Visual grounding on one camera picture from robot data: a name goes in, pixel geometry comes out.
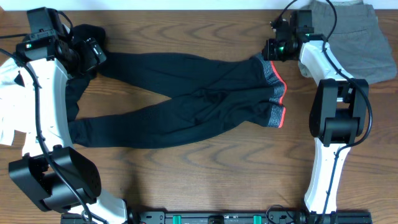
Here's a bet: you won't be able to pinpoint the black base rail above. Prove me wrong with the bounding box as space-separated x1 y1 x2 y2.
60 208 373 224

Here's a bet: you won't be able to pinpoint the grey folded trousers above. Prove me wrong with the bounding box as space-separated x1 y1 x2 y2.
302 1 397 84

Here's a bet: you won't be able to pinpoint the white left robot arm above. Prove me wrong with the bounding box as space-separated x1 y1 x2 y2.
1 37 129 223

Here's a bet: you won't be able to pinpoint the white t-shirt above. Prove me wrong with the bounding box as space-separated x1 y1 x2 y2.
1 58 29 146

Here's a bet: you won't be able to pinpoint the black garment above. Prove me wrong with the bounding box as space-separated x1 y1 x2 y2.
65 24 106 122

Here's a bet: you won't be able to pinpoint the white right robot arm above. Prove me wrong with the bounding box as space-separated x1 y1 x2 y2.
262 34 369 215

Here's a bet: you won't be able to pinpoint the black leggings with coral waistband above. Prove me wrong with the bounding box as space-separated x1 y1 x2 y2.
68 52 287 149

